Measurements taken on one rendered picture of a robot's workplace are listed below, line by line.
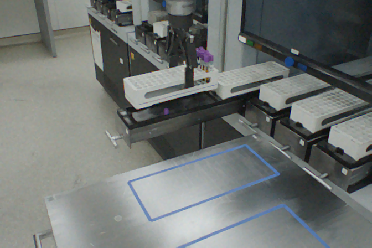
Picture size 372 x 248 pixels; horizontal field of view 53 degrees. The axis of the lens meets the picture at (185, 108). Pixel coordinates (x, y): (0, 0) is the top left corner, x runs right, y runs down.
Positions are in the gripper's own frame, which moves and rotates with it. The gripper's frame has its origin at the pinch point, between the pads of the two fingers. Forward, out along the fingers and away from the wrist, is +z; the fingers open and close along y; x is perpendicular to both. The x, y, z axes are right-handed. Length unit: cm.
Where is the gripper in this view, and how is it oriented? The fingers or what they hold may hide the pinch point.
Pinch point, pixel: (181, 75)
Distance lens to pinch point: 121.8
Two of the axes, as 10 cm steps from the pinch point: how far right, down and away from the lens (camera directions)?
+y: 4.9, 4.2, -7.6
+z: 0.0, 8.7, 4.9
